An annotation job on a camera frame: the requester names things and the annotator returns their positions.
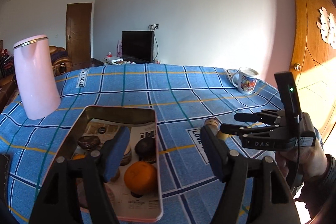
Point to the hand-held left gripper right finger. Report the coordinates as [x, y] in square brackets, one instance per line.
[213, 154]

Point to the brown leather sofa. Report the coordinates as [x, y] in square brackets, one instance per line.
[6, 83]

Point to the white mug with colourful print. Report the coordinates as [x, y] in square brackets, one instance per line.
[248, 83]

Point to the person's right forearm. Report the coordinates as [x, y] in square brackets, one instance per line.
[330, 176]

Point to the printed leaflet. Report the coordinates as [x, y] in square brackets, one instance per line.
[136, 204]

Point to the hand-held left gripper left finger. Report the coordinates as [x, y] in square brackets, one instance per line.
[118, 150]

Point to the light wooden door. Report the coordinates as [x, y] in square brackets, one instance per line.
[312, 43]

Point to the white paper door decoration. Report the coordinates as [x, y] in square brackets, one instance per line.
[326, 27]

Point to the wall power outlet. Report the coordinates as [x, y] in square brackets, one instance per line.
[155, 26]

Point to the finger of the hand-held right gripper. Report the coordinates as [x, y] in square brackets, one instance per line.
[262, 117]
[246, 131]

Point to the person's right hand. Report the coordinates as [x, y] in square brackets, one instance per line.
[315, 161]

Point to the brass door knob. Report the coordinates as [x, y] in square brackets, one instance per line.
[297, 66]

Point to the dark chocolate muffin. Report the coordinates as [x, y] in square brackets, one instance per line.
[145, 146]

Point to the small orange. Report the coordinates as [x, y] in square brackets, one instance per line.
[78, 157]

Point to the dark brown wooden door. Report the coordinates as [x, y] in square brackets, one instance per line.
[78, 32]

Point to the blue plaid tablecloth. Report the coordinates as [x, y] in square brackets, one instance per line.
[170, 87]

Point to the white flat box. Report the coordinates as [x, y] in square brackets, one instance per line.
[113, 59]

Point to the pink electric kettle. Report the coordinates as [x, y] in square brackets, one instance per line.
[36, 82]

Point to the small yellow fruit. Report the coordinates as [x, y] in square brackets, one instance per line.
[223, 135]

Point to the dark tv stand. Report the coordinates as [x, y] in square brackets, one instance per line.
[97, 61]

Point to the black television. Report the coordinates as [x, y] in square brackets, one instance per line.
[137, 45]

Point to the pink rectangular tin box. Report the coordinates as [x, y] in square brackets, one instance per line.
[118, 115]

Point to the large orange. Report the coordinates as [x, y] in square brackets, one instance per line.
[140, 178]

